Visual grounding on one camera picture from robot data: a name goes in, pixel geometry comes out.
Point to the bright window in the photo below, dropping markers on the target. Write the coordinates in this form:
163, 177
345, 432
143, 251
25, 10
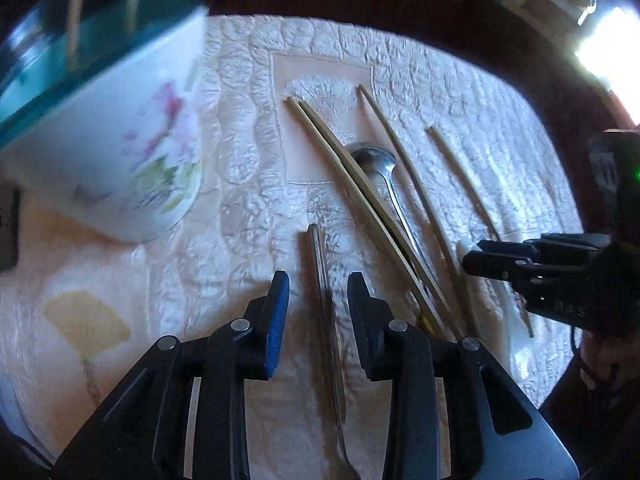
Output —
612, 45

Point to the white floral cup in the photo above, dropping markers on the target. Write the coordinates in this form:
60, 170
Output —
125, 135

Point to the metal spoon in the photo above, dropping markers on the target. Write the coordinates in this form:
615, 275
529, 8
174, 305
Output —
372, 160

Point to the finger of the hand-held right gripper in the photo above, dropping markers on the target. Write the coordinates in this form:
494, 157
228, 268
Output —
500, 265
545, 246

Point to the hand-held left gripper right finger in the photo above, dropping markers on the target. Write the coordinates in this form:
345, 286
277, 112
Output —
362, 310

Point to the quilted white tablecloth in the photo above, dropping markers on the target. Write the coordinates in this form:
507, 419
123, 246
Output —
240, 160

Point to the metal fork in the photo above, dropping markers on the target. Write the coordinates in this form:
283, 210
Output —
325, 300

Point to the person's right hand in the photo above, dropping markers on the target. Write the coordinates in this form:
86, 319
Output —
612, 360

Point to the dark flat object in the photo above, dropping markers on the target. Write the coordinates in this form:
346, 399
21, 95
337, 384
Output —
9, 230

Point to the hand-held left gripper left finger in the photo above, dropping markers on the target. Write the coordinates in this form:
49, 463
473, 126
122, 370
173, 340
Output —
277, 320

